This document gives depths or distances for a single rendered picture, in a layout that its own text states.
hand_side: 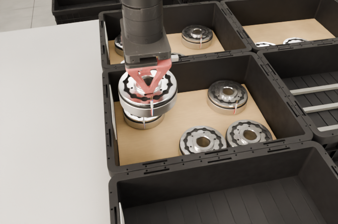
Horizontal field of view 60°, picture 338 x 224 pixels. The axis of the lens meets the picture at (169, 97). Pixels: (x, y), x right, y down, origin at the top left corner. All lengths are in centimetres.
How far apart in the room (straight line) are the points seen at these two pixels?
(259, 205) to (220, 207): 8
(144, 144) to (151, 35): 33
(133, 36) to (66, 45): 88
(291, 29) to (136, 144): 72
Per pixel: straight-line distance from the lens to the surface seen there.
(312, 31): 117
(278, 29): 114
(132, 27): 42
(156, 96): 49
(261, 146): 58
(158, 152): 67
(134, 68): 43
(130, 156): 67
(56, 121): 97
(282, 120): 70
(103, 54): 81
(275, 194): 66
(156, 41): 43
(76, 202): 79
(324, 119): 83
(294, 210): 65
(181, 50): 96
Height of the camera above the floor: 138
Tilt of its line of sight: 44 degrees down
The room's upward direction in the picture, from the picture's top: straight up
